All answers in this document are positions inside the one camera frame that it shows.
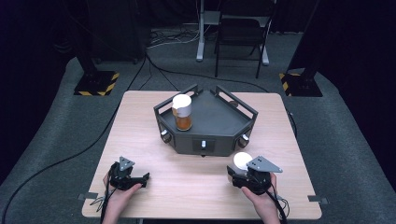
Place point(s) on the small brown round object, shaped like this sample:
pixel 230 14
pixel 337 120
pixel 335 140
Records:
pixel 233 104

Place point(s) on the grey tape strip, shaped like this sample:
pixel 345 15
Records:
pixel 88 196
pixel 317 199

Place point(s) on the person's left hand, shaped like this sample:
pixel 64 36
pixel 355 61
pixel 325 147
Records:
pixel 116 197

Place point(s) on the dark grey tray rack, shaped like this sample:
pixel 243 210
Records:
pixel 211 121

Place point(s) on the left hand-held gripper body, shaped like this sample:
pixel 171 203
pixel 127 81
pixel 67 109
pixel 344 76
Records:
pixel 123 179

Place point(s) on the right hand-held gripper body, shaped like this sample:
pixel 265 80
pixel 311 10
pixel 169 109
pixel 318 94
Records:
pixel 257 179

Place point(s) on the person's right hand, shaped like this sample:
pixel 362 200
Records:
pixel 264 199

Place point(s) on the yellow-black striped stand base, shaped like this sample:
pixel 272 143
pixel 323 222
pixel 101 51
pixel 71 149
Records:
pixel 300 85
pixel 96 83

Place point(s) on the amber jar with white lid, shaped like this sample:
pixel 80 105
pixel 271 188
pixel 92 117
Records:
pixel 183 115

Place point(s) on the black chair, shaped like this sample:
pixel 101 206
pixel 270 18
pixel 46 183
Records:
pixel 239 31

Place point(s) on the white desk frame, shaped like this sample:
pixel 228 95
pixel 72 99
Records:
pixel 200 31

